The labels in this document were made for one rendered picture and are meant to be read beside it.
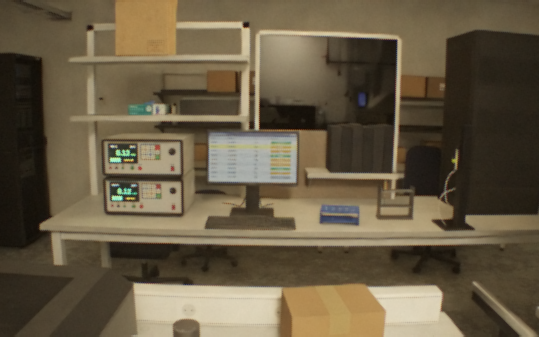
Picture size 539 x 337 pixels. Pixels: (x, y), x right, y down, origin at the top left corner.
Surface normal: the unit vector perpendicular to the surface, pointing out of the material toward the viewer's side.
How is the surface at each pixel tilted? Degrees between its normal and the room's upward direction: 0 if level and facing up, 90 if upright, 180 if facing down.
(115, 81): 90
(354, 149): 90
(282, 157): 86
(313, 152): 90
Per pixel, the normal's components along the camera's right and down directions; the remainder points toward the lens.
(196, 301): 0.00, 0.16
